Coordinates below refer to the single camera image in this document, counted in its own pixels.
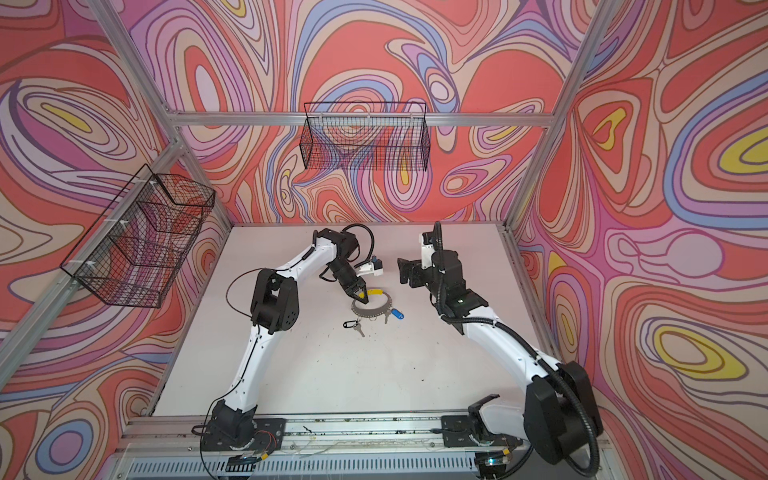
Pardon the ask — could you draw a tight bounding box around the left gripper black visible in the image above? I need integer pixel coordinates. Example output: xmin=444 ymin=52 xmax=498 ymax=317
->
xmin=329 ymin=261 xmax=374 ymax=305

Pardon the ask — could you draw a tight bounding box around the metal keyring disc yellow handle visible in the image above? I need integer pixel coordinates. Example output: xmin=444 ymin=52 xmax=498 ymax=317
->
xmin=351 ymin=288 xmax=393 ymax=319

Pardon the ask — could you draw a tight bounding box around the key with black tag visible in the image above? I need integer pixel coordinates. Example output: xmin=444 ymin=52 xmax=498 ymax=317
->
xmin=343 ymin=319 xmax=365 ymax=338

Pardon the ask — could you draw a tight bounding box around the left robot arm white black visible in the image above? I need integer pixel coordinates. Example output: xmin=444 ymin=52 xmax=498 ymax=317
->
xmin=192 ymin=223 xmax=383 ymax=453

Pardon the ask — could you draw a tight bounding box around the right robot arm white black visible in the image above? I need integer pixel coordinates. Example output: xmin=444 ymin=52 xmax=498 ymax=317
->
xmin=398 ymin=223 xmax=604 ymax=478

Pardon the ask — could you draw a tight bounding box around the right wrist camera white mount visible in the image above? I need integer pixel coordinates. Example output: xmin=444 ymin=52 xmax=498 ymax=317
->
xmin=420 ymin=232 xmax=435 ymax=269

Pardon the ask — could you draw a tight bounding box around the black wire basket back wall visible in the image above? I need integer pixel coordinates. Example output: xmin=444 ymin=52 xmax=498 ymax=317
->
xmin=299 ymin=100 xmax=431 ymax=172

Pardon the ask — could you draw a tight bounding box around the black wire basket wall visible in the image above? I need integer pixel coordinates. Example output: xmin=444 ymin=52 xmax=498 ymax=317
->
xmin=299 ymin=100 xmax=431 ymax=172
xmin=59 ymin=165 xmax=215 ymax=309

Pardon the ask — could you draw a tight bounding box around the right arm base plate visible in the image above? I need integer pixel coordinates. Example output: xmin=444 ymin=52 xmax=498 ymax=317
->
xmin=436 ymin=414 xmax=523 ymax=448

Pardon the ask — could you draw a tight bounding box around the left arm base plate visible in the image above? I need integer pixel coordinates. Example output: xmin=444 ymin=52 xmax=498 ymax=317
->
xmin=200 ymin=417 xmax=287 ymax=452

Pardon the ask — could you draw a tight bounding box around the black wire basket left wall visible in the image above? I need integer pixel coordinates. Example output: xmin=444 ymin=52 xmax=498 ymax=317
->
xmin=59 ymin=165 xmax=215 ymax=309

